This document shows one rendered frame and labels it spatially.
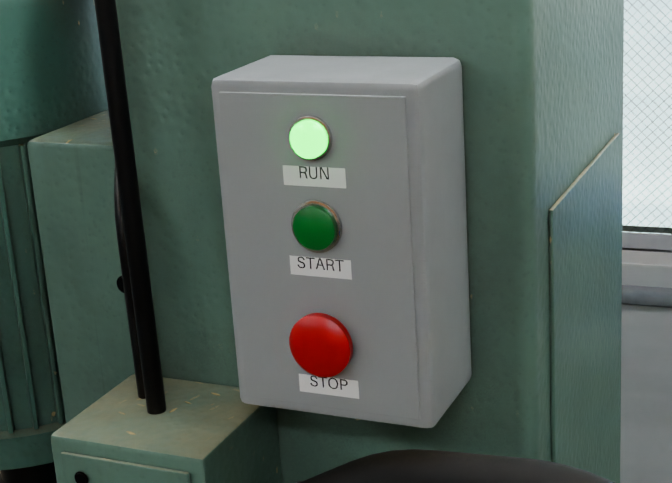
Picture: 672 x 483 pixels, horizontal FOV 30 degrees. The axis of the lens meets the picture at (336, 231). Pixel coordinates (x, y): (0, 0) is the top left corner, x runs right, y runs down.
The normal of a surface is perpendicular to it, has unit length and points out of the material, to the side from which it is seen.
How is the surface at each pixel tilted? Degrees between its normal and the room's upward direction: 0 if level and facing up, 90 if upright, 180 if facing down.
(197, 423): 0
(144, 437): 0
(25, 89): 90
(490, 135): 90
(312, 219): 87
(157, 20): 90
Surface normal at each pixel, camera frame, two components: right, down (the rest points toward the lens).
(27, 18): 0.65, 0.19
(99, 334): -0.40, 0.30
